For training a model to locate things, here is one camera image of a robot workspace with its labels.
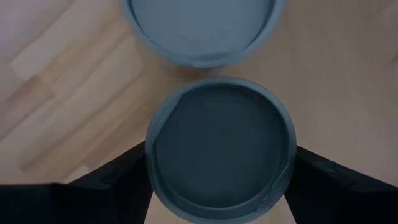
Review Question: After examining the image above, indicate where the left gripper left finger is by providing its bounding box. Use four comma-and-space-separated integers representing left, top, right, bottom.
0, 141, 154, 224

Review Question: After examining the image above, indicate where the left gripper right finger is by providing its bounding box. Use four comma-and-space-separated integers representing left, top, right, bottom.
284, 146, 398, 224

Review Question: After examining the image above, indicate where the short can tomato label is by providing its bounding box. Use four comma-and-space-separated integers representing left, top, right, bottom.
144, 76, 298, 224

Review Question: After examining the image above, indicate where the mixed vegetables can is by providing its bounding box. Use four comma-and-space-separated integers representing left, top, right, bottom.
121, 0, 285, 69

